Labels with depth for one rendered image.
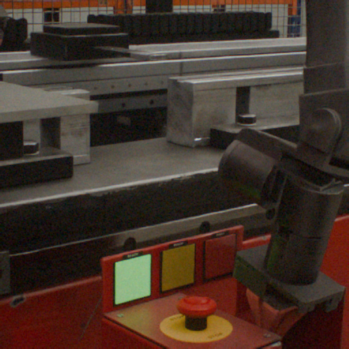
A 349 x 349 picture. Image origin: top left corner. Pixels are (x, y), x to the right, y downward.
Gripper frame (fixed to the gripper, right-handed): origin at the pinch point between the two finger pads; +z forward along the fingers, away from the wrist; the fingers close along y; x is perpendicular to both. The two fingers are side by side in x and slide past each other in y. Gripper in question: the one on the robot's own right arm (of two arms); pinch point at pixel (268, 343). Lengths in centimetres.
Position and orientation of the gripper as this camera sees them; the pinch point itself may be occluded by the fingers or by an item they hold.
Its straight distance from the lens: 96.8
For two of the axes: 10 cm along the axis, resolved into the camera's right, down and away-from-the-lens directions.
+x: -7.6, 1.2, -6.4
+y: -6.2, -4.3, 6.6
